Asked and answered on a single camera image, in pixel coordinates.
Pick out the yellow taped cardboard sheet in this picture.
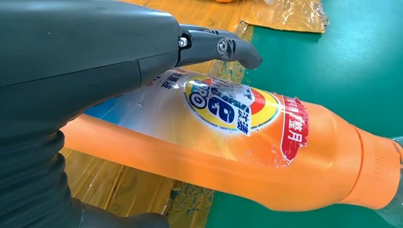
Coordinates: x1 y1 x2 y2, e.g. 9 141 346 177
59 0 330 228

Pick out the orange detergent bottle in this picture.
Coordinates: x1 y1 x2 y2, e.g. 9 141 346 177
61 67 403 228

